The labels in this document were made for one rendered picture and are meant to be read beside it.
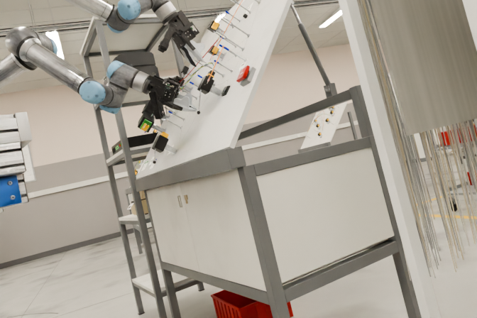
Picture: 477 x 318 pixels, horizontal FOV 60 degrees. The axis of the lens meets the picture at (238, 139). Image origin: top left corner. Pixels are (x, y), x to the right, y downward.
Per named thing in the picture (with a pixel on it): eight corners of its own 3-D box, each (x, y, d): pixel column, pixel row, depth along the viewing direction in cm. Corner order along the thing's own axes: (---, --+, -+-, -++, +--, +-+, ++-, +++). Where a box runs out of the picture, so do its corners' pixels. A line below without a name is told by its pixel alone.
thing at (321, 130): (340, 192, 691) (316, 97, 702) (308, 193, 803) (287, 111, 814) (375, 182, 714) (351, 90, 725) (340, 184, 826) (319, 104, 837)
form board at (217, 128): (138, 180, 231) (135, 179, 230) (206, 37, 267) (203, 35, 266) (233, 149, 128) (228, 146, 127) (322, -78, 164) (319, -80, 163)
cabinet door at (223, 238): (264, 292, 129) (235, 169, 132) (198, 272, 177) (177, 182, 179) (270, 289, 130) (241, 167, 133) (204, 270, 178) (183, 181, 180)
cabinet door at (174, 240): (199, 272, 177) (179, 182, 180) (161, 261, 225) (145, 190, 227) (203, 270, 178) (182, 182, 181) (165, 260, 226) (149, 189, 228)
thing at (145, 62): (113, 83, 245) (106, 52, 247) (104, 94, 265) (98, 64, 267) (160, 79, 261) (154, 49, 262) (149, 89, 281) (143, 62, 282)
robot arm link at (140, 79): (130, 91, 157) (139, 84, 164) (141, 96, 157) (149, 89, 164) (135, 74, 153) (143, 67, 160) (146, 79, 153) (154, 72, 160)
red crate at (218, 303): (245, 338, 197) (238, 309, 198) (216, 319, 232) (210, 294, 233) (295, 316, 210) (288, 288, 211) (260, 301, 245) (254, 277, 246)
